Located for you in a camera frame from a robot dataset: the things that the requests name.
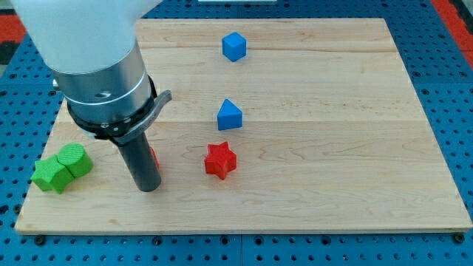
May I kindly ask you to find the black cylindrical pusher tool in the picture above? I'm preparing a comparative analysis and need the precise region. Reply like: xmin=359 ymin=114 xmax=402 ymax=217
xmin=118 ymin=133 xmax=161 ymax=192

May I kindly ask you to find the green star block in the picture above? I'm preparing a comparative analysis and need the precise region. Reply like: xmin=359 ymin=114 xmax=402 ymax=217
xmin=31 ymin=154 xmax=75 ymax=194

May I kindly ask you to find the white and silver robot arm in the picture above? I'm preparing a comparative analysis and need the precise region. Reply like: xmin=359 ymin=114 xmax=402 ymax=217
xmin=11 ymin=0 xmax=172 ymax=192

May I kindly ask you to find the red star block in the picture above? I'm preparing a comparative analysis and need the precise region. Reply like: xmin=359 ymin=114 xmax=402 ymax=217
xmin=204 ymin=142 xmax=237 ymax=180

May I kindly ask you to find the red block behind tool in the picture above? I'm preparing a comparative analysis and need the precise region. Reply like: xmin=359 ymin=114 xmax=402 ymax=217
xmin=149 ymin=146 xmax=160 ymax=170

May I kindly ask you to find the green cylinder block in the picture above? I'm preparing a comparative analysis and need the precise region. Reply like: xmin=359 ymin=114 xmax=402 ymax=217
xmin=58 ymin=143 xmax=93 ymax=178

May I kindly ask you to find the blue triangular prism block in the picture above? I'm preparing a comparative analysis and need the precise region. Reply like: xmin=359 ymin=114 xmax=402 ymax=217
xmin=217 ymin=99 xmax=242 ymax=131

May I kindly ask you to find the wooden board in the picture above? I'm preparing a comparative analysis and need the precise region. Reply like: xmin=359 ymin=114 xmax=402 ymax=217
xmin=16 ymin=18 xmax=472 ymax=235

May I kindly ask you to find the blue cube block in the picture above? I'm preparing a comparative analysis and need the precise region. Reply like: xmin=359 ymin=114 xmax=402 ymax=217
xmin=222 ymin=32 xmax=247 ymax=62

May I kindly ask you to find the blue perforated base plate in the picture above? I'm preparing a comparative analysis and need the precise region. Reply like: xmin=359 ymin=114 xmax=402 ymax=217
xmin=1 ymin=0 xmax=472 ymax=265

